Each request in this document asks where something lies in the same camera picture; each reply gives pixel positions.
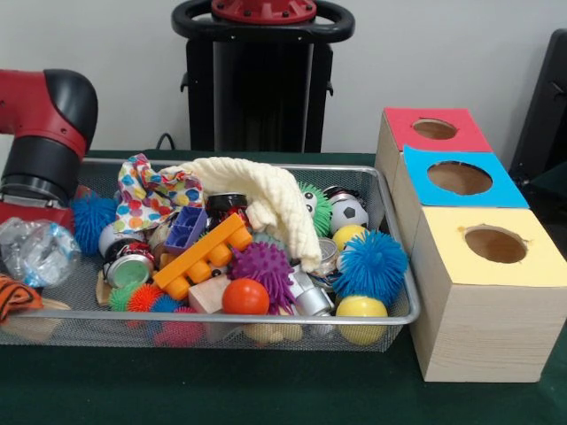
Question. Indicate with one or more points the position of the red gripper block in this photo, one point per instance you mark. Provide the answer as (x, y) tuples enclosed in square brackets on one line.
[(40, 215)]

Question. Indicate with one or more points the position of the clear plastic packet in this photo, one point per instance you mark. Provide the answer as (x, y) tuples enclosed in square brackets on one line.
[(40, 252)]

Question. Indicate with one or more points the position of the colourful patterned cloth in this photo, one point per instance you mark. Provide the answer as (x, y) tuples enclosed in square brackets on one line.
[(151, 195)]

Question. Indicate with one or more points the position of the orange toy building block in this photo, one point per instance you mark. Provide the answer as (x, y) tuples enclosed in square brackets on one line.
[(202, 258)]

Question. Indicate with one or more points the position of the cream knitted cloth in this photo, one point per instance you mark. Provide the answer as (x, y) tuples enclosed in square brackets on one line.
[(275, 195)]

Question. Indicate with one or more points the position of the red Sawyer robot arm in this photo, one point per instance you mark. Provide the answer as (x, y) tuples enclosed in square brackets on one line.
[(44, 124)]

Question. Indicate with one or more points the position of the shallow clear mesh bin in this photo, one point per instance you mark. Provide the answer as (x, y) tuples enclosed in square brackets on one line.
[(292, 335)]

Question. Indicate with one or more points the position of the wooden box with three holes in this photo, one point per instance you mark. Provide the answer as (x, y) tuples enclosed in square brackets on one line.
[(478, 328)]

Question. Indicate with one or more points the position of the small blue spiky ball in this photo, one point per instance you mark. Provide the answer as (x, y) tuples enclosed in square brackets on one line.
[(93, 221)]

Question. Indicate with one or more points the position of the orange tiger striped toy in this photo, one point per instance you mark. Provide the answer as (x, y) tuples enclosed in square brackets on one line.
[(16, 297)]

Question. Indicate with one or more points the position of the flat wooden block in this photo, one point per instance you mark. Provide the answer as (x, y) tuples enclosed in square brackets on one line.
[(44, 310)]

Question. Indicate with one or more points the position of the dark metal can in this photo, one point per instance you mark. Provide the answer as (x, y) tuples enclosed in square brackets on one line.
[(130, 264)]

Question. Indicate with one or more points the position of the purple toy building block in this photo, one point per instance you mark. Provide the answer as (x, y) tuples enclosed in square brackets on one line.
[(186, 228)]

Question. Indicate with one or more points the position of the orange ball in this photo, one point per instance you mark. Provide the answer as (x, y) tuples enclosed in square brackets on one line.
[(245, 297)]

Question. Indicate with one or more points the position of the purple spiky ball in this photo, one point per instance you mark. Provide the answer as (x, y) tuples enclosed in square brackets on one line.
[(261, 272)]

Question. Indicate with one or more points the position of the dark green table cloth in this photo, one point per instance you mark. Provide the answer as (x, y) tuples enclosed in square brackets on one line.
[(266, 390)]

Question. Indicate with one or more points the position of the small soccer ball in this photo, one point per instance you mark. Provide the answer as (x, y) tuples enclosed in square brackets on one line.
[(350, 212)]

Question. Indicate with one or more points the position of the large blue spiky ball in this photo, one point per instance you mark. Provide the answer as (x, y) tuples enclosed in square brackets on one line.
[(373, 266)]

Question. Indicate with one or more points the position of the yellow ball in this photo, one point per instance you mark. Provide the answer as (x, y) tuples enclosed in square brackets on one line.
[(363, 310)]

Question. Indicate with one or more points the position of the black chair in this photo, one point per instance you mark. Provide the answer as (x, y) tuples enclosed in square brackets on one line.
[(545, 115)]

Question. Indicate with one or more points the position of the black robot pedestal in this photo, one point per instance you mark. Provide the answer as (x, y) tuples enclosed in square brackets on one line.
[(266, 88)]

